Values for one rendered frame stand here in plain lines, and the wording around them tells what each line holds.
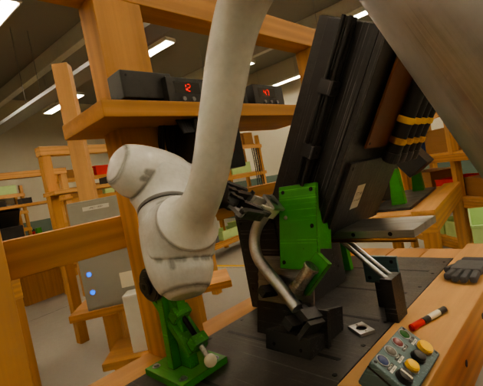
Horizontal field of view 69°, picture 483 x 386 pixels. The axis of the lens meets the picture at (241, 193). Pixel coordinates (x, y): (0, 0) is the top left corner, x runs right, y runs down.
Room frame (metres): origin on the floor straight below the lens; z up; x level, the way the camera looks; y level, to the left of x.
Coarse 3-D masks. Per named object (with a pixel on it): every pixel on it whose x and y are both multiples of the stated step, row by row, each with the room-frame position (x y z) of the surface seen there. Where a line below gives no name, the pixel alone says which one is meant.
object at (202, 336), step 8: (168, 304) 0.80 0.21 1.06; (176, 312) 0.78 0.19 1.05; (184, 312) 0.78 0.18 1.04; (168, 320) 0.79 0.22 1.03; (176, 320) 0.78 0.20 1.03; (184, 320) 0.78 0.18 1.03; (192, 320) 0.81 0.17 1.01; (176, 328) 0.78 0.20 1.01; (192, 328) 0.77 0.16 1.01; (176, 336) 0.77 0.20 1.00; (184, 336) 0.77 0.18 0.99; (192, 336) 0.75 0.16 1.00; (200, 336) 0.76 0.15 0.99; (208, 336) 0.76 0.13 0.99; (184, 344) 0.76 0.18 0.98; (192, 344) 0.74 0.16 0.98; (200, 344) 0.75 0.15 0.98; (184, 352) 0.76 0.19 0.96; (192, 352) 0.75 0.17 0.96
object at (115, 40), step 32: (96, 0) 0.93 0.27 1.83; (96, 32) 0.93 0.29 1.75; (128, 32) 0.98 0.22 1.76; (96, 64) 0.95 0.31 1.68; (128, 64) 0.96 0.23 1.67; (96, 96) 0.98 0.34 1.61; (128, 224) 0.95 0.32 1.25; (0, 256) 0.70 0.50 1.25; (0, 288) 0.69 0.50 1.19; (0, 320) 0.69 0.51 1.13; (0, 352) 0.68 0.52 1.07; (160, 352) 0.93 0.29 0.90; (0, 384) 0.67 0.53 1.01; (32, 384) 0.71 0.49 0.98
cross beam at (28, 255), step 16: (256, 192) 1.38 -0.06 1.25; (272, 192) 1.45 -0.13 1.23; (224, 208) 1.25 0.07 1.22; (80, 224) 0.91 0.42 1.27; (96, 224) 0.93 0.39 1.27; (112, 224) 0.96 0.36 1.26; (16, 240) 0.80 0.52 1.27; (32, 240) 0.82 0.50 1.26; (48, 240) 0.85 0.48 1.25; (64, 240) 0.87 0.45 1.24; (80, 240) 0.90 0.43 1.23; (96, 240) 0.93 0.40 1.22; (112, 240) 0.96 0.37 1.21; (16, 256) 0.80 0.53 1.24; (32, 256) 0.82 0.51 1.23; (48, 256) 0.84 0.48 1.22; (64, 256) 0.87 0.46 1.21; (80, 256) 0.89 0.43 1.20; (96, 256) 0.92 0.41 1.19; (16, 272) 0.79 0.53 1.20; (32, 272) 0.81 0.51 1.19
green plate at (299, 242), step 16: (288, 192) 0.90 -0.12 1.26; (304, 192) 0.87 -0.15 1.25; (288, 208) 0.89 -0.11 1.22; (304, 208) 0.86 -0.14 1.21; (288, 224) 0.89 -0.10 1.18; (304, 224) 0.85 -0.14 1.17; (320, 224) 0.86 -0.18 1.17; (288, 240) 0.88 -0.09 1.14; (304, 240) 0.85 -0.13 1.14; (320, 240) 0.85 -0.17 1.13; (288, 256) 0.88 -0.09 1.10; (304, 256) 0.84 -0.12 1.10
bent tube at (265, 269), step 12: (276, 204) 0.89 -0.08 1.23; (252, 228) 0.93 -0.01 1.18; (252, 240) 0.93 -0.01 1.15; (252, 252) 0.92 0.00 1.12; (264, 264) 0.89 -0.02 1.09; (264, 276) 0.88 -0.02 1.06; (276, 276) 0.86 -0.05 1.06; (276, 288) 0.85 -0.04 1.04; (288, 288) 0.84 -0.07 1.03; (288, 300) 0.82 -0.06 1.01
